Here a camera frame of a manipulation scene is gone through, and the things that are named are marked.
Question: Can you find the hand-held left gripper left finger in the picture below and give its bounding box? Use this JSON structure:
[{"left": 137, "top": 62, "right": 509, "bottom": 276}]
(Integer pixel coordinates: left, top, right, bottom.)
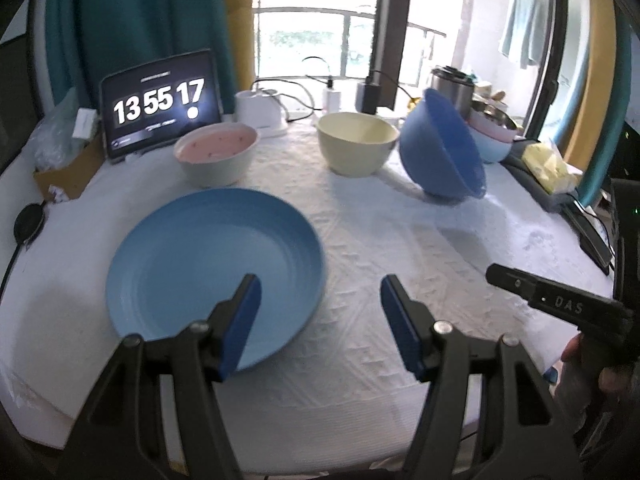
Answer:
[{"left": 57, "top": 273, "right": 263, "bottom": 480}]

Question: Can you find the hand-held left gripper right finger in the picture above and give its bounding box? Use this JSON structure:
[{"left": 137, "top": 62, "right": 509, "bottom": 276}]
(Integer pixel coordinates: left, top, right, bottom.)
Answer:
[{"left": 380, "top": 274, "right": 583, "bottom": 480}]

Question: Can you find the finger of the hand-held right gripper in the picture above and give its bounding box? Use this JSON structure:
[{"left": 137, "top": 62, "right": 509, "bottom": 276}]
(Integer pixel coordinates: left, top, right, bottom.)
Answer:
[{"left": 486, "top": 262, "right": 635, "bottom": 333}]

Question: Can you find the blue plate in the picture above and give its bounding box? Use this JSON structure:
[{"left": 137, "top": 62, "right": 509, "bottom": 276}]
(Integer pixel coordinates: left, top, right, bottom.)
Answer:
[{"left": 106, "top": 188, "right": 326, "bottom": 373}]

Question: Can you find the pink dotted ceramic bowl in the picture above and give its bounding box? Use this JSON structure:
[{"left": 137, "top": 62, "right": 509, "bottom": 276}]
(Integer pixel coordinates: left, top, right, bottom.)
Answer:
[{"left": 174, "top": 123, "right": 260, "bottom": 188}]

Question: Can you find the dark blue bowl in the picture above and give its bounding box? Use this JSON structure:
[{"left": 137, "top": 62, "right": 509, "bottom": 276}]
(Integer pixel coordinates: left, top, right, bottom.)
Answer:
[{"left": 399, "top": 88, "right": 487, "bottom": 203}]

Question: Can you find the cream bowl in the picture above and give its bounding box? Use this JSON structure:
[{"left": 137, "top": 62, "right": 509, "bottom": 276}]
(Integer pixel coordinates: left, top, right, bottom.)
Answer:
[{"left": 316, "top": 112, "right": 400, "bottom": 177}]

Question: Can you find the person's right hand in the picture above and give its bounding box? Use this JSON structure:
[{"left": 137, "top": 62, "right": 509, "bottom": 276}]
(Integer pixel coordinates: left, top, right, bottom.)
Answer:
[{"left": 554, "top": 334, "right": 640, "bottom": 411}]

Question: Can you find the black phone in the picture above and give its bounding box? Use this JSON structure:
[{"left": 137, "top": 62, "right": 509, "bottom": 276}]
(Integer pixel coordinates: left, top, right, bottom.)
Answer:
[{"left": 565, "top": 200, "right": 613, "bottom": 273}]

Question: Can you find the dark grey cloth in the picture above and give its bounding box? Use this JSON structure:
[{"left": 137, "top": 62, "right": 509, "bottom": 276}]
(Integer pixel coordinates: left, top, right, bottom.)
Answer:
[{"left": 502, "top": 137, "right": 591, "bottom": 213}]

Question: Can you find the white textured tablecloth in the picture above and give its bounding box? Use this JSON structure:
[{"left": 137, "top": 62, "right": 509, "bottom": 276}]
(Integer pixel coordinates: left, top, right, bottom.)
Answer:
[{"left": 0, "top": 120, "right": 618, "bottom": 466}]

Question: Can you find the yellow tissue pack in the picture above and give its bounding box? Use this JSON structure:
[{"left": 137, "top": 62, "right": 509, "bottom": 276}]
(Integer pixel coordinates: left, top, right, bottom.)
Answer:
[{"left": 522, "top": 142, "right": 583, "bottom": 193}]

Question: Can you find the teal curtain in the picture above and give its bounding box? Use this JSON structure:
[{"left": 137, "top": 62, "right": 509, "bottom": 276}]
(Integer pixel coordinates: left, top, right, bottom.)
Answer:
[
  {"left": 575, "top": 0, "right": 640, "bottom": 206},
  {"left": 45, "top": 0, "right": 236, "bottom": 116}
]

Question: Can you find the light blue plastic bowl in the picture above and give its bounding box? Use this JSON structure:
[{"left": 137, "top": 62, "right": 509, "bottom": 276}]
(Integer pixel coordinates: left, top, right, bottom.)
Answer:
[{"left": 472, "top": 130, "right": 513, "bottom": 163}]

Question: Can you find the pale pink plastic bowl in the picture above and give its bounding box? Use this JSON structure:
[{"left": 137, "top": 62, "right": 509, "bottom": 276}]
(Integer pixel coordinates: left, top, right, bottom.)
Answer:
[{"left": 467, "top": 110, "right": 516, "bottom": 143}]

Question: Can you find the stainless steel bowl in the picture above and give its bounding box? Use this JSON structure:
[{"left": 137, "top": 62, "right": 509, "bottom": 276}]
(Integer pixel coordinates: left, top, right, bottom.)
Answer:
[{"left": 470, "top": 100, "right": 518, "bottom": 133}]

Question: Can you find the white desk lamp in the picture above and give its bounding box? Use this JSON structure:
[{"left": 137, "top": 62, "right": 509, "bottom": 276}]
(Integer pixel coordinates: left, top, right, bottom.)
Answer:
[{"left": 216, "top": 0, "right": 307, "bottom": 138}]

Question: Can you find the white power strip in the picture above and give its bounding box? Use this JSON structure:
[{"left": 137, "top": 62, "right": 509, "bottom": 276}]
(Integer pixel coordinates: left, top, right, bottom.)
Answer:
[{"left": 350, "top": 110, "right": 406, "bottom": 127}]

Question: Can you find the cardboard box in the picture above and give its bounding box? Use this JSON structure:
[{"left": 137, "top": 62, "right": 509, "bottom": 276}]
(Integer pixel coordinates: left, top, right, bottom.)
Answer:
[{"left": 34, "top": 135, "right": 106, "bottom": 201}]

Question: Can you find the stainless steel tumbler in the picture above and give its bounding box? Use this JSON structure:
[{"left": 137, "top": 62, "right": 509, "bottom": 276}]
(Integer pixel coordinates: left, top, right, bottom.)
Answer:
[{"left": 431, "top": 66, "right": 476, "bottom": 116}]

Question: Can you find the tablet with clock display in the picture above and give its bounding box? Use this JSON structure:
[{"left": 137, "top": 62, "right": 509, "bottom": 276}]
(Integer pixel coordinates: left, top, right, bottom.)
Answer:
[{"left": 99, "top": 49, "right": 224, "bottom": 165}]

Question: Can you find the black charger plug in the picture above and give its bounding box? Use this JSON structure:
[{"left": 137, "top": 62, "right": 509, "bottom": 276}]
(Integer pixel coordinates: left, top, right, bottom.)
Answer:
[{"left": 357, "top": 77, "right": 381, "bottom": 113}]

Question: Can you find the hanging light blue towel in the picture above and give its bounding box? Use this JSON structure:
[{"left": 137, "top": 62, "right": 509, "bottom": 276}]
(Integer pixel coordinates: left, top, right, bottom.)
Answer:
[{"left": 498, "top": 0, "right": 543, "bottom": 70}]

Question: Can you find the small white box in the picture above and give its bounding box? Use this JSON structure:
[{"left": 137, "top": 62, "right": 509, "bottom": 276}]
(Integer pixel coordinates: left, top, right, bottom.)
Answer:
[{"left": 72, "top": 108, "right": 98, "bottom": 141}]

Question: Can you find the clear plastic bag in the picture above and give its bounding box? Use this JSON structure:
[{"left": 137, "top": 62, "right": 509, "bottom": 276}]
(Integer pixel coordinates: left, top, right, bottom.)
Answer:
[{"left": 30, "top": 87, "right": 96, "bottom": 171}]

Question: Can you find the black phone cable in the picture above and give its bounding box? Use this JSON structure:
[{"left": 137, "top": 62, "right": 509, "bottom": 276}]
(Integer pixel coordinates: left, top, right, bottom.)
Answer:
[{"left": 570, "top": 200, "right": 616, "bottom": 241}]

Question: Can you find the black lamp cable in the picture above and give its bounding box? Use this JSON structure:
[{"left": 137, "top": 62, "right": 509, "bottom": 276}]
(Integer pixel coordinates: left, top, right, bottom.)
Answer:
[{"left": 250, "top": 77, "right": 321, "bottom": 123}]

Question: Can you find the black round puck with cable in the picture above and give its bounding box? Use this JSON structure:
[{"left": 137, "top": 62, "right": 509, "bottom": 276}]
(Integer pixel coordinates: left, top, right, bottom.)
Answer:
[{"left": 0, "top": 202, "right": 47, "bottom": 301}]

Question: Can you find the black charging cable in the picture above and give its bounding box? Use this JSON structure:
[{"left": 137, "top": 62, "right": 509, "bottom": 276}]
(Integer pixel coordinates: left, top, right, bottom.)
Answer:
[
  {"left": 301, "top": 56, "right": 335, "bottom": 92},
  {"left": 370, "top": 71, "right": 416, "bottom": 103}
]

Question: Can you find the black sliding door frame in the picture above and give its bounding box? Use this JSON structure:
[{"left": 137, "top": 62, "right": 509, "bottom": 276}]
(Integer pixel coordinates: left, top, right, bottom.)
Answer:
[{"left": 370, "top": 0, "right": 413, "bottom": 106}]

